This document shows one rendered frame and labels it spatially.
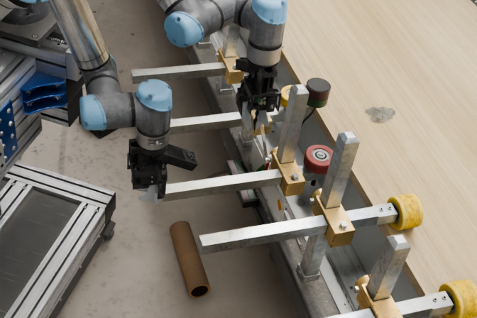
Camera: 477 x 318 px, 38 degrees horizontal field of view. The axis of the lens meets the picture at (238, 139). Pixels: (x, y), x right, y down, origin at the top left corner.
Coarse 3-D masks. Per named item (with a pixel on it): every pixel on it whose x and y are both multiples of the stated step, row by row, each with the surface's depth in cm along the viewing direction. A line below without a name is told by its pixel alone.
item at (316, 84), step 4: (312, 80) 167; (316, 80) 167; (320, 80) 167; (324, 80) 167; (308, 84) 165; (312, 84) 166; (316, 84) 166; (320, 84) 166; (324, 84) 166; (328, 84) 166; (312, 88) 165; (316, 88) 165; (320, 88) 165; (324, 88) 165; (328, 88) 165; (320, 100) 166; (312, 112) 172; (308, 116) 172; (304, 120) 173
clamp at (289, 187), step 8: (272, 152) 183; (272, 160) 182; (272, 168) 183; (280, 168) 177; (288, 168) 178; (296, 168) 178; (288, 176) 175; (280, 184) 178; (288, 184) 174; (296, 184) 175; (304, 184) 176; (288, 192) 176; (296, 192) 177
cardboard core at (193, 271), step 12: (180, 228) 261; (180, 240) 258; (192, 240) 259; (180, 252) 255; (192, 252) 254; (180, 264) 253; (192, 264) 249; (192, 276) 246; (204, 276) 247; (192, 288) 244; (204, 288) 249
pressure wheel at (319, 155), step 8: (312, 152) 178; (320, 152) 177; (328, 152) 179; (304, 160) 178; (312, 160) 175; (320, 160) 176; (328, 160) 176; (312, 168) 176; (320, 168) 175; (312, 184) 184
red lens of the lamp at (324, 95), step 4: (308, 80) 167; (308, 88) 165; (312, 92) 164; (316, 92) 164; (320, 92) 164; (324, 92) 164; (328, 92) 165; (312, 96) 165; (316, 96) 165; (320, 96) 164; (324, 96) 165; (328, 96) 166
